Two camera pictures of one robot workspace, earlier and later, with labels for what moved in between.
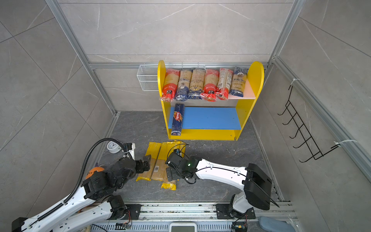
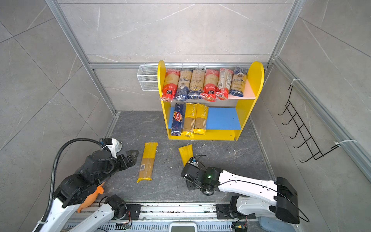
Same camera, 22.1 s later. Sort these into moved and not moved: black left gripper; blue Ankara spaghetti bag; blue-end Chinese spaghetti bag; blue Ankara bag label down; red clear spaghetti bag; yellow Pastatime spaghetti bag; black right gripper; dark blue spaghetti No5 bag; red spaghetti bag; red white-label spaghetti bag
Moved: black left gripper; black right gripper; yellow Pastatime spaghetti bag
Not moved: red spaghetti bag; blue Ankara bag label down; red clear spaghetti bag; red white-label spaghetti bag; dark blue spaghetti No5 bag; blue Ankara spaghetti bag; blue-end Chinese spaghetti bag
